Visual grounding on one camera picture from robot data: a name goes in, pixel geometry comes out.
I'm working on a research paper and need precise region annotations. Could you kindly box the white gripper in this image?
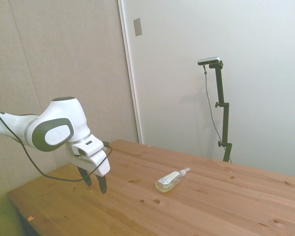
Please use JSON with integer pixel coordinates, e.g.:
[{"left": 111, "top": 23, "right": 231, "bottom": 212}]
[{"left": 65, "top": 142, "right": 112, "bottom": 195}]

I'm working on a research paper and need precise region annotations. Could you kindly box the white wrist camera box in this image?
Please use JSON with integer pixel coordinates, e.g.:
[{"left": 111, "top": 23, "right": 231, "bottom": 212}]
[{"left": 72, "top": 137, "right": 107, "bottom": 158}]

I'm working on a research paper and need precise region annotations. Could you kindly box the white door frame trim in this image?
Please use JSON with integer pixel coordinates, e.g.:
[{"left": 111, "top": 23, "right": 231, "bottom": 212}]
[{"left": 117, "top": 0, "right": 144, "bottom": 145}]

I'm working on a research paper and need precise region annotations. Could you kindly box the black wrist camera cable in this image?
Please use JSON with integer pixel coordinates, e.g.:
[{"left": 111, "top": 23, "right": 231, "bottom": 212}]
[{"left": 0, "top": 108, "right": 113, "bottom": 183}]

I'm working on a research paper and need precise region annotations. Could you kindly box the clear sanitizer spray bottle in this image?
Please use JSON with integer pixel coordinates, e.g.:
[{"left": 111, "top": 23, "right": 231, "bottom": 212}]
[{"left": 154, "top": 167, "right": 191, "bottom": 193}]

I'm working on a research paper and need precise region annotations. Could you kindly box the silver exterior camera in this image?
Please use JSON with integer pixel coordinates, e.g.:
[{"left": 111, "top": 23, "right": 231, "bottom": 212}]
[{"left": 197, "top": 57, "right": 222, "bottom": 66}]

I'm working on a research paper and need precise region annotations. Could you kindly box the grey wall plate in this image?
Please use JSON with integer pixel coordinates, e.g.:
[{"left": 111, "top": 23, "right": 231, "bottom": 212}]
[{"left": 133, "top": 17, "right": 143, "bottom": 37}]

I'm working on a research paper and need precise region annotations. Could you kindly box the black camera stand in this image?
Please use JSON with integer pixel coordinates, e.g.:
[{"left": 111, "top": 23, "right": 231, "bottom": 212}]
[{"left": 208, "top": 61, "right": 233, "bottom": 163}]

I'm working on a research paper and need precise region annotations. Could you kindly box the grey exterior camera cable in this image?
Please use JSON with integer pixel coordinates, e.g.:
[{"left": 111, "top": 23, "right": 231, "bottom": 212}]
[{"left": 203, "top": 64, "right": 233, "bottom": 164}]

